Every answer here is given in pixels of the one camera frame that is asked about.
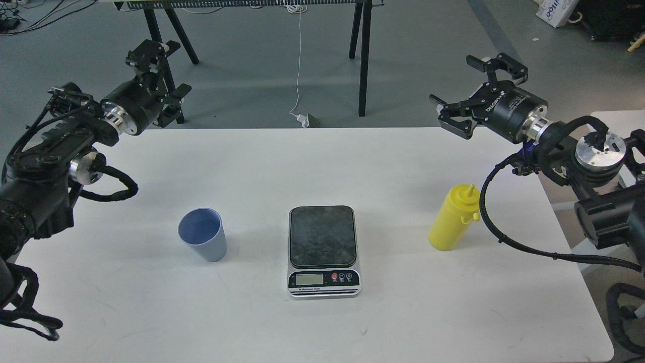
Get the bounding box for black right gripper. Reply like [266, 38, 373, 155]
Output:
[429, 53, 548, 144]

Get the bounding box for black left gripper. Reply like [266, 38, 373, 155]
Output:
[101, 40, 192, 136]

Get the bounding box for yellow squeeze bottle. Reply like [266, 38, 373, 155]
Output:
[428, 184, 481, 251]

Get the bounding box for blue ribbed plastic cup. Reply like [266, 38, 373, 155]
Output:
[178, 208, 228, 262]

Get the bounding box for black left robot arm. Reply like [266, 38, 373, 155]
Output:
[1, 40, 191, 341]

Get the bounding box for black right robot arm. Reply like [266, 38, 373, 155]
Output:
[429, 53, 643, 274]

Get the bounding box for digital kitchen scale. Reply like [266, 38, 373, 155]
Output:
[287, 205, 362, 299]

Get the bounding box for white cardboard box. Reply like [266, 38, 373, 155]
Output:
[535, 0, 579, 28]

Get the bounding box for white power adapter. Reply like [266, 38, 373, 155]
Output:
[296, 113, 322, 129]

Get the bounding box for black trestle table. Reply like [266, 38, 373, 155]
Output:
[114, 1, 377, 117]

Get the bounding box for white hanging cable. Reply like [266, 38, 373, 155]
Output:
[288, 5, 309, 122]

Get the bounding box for black floor cables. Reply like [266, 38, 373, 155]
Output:
[0, 0, 99, 36]

